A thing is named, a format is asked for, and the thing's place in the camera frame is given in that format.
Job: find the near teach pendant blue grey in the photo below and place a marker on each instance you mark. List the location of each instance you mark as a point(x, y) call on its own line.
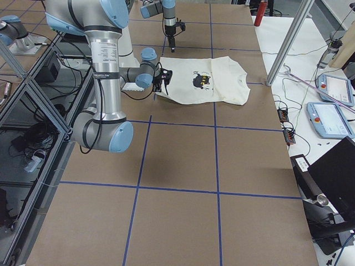
point(328, 120)

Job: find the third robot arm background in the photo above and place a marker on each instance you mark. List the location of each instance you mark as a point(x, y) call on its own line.
point(12, 29)

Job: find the aluminium frame post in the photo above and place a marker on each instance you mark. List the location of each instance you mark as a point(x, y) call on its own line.
point(290, 37)

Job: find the teach pendant blue grey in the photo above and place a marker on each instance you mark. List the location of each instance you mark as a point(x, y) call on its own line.
point(328, 120)
point(336, 87)

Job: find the far teach pendant blue grey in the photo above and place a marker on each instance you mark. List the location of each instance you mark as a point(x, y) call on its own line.
point(336, 87)

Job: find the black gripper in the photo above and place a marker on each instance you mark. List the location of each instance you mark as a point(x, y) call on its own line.
point(169, 29)
point(158, 83)

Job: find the red bottle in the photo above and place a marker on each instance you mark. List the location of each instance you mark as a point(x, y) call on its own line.
point(260, 12)

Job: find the black box with label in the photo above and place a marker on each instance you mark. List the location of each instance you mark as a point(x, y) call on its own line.
point(306, 183)

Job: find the black red connector block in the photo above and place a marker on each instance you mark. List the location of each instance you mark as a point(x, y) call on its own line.
point(283, 115)
point(289, 136)

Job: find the grey water bottle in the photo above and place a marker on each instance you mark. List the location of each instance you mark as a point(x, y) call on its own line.
point(330, 53)

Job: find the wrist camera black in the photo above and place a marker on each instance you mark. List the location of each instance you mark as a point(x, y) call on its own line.
point(180, 24)
point(166, 76)

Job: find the cream long-sleeve cat shirt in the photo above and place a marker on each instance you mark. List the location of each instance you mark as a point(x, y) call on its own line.
point(197, 81)

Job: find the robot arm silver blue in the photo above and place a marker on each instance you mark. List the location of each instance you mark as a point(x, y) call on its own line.
point(167, 9)
point(103, 125)

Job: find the reacher grabber stick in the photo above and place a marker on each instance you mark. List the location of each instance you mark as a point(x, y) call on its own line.
point(315, 87)

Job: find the black monitor on stand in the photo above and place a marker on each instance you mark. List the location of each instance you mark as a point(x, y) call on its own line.
point(333, 173)

